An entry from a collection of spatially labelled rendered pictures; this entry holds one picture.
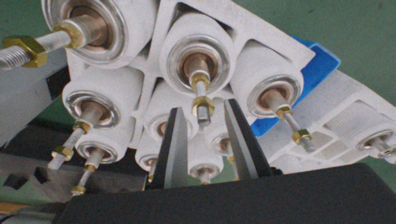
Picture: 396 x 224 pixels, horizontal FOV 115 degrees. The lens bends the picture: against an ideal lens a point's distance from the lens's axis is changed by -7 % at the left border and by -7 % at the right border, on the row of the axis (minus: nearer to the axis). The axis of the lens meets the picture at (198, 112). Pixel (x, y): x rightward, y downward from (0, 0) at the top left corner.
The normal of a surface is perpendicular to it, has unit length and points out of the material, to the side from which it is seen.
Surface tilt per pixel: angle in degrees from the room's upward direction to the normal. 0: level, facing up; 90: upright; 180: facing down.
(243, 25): 0
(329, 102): 90
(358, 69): 0
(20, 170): 45
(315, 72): 88
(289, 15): 0
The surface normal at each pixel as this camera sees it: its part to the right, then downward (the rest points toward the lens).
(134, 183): 0.31, -0.04
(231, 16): 0.04, 0.66
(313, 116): -0.92, -0.27
